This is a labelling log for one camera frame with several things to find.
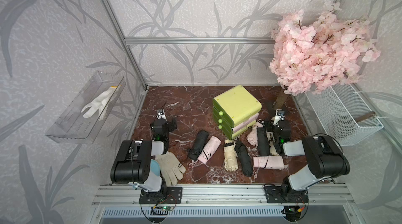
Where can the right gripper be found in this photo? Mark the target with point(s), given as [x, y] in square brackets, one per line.
[278, 126]

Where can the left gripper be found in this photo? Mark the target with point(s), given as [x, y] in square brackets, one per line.
[161, 122]

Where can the black umbrella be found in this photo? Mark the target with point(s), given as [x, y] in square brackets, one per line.
[244, 158]
[263, 142]
[198, 145]

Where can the green drawer cabinet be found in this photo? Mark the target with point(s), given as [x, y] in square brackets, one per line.
[235, 110]

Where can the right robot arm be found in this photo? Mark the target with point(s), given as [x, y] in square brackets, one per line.
[325, 160]

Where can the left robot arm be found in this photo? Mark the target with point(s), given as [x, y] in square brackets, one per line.
[133, 161]

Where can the cream umbrella right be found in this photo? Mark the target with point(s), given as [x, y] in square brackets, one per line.
[271, 144]

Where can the cream umbrella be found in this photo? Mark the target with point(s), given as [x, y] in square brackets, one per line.
[230, 162]
[271, 144]

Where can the pink umbrella by cabinet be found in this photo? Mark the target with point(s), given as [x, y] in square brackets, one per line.
[252, 137]

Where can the pink umbrella front right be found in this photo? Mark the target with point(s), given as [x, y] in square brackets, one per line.
[269, 162]

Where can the pink umbrella left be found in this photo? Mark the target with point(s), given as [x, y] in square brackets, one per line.
[207, 152]

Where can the cream umbrella centre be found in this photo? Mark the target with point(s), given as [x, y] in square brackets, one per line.
[230, 162]

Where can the blue dustpan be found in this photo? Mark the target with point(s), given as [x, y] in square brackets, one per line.
[155, 167]

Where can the white work glove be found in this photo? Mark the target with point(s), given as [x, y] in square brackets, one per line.
[171, 168]

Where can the white glove on shelf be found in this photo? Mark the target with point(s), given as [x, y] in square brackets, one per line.
[99, 104]

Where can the pink cherry blossom tree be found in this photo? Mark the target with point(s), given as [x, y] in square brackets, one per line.
[328, 52]

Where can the brush in basket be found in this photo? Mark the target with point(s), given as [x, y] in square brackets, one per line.
[345, 126]

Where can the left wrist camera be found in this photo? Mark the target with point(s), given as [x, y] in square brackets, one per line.
[161, 114]

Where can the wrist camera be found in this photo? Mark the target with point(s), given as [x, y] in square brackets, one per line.
[161, 114]
[279, 116]

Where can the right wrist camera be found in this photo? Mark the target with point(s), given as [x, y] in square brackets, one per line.
[279, 116]

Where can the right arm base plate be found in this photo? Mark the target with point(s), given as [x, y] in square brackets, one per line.
[284, 194]

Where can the white wire basket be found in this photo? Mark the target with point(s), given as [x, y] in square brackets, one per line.
[344, 101]

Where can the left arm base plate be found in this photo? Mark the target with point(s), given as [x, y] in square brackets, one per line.
[167, 195]

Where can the clear acrylic wall shelf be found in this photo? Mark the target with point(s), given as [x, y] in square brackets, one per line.
[83, 119]

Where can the aluminium front rail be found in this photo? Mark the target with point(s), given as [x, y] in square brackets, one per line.
[225, 195]

